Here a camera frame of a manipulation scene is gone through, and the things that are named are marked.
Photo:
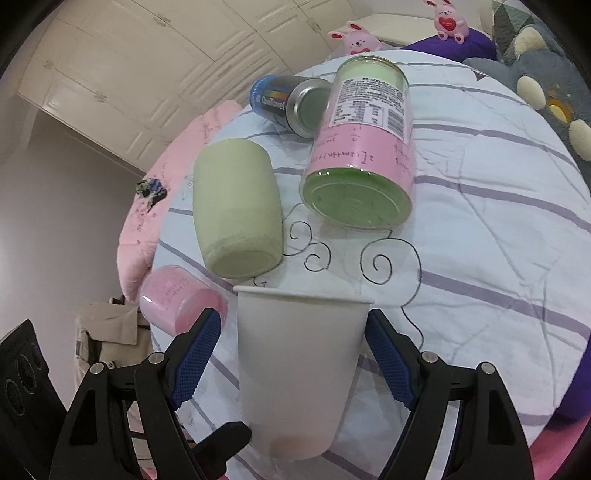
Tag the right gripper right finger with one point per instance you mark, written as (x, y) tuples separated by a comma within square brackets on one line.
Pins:
[(488, 441)]

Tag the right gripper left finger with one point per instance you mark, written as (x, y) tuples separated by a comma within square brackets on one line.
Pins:
[(96, 442)]

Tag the white paper cup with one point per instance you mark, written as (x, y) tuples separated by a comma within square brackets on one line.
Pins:
[(297, 356)]

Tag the pale green fuzzy cup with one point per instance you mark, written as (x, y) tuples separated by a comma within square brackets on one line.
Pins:
[(236, 208)]

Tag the black device with lenses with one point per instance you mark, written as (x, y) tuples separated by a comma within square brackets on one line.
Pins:
[(32, 414)]

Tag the beige bag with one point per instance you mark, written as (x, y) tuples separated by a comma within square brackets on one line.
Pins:
[(113, 332)]

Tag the small pink clear jar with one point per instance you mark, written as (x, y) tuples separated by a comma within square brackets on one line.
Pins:
[(172, 299)]

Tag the white striped tablecloth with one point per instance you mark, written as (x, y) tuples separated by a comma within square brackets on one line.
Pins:
[(501, 222)]

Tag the pink quilt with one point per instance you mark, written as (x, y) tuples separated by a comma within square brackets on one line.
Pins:
[(141, 229)]

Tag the pink green clear jar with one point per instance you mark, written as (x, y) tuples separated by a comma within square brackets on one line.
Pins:
[(362, 166)]

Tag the grey bear plush pillow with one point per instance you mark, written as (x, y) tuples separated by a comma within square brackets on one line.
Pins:
[(537, 69)]

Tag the cream wardrobe cabinets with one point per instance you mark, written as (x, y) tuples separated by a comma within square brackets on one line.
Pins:
[(131, 75)]

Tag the blue black CoolTowel can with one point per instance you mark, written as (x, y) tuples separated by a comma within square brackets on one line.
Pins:
[(297, 103)]

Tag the purple cushion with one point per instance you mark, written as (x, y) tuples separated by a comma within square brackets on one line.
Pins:
[(476, 45)]

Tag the pink bunny plush with heart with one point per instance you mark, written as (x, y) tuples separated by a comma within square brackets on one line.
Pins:
[(448, 22)]

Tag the pink bunny plush left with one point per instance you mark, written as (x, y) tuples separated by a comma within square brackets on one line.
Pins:
[(357, 41)]

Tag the patchwork triangle quilt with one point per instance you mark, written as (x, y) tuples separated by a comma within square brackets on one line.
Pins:
[(508, 18)]

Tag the dark keychain clump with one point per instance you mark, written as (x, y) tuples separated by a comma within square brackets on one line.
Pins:
[(152, 190)]

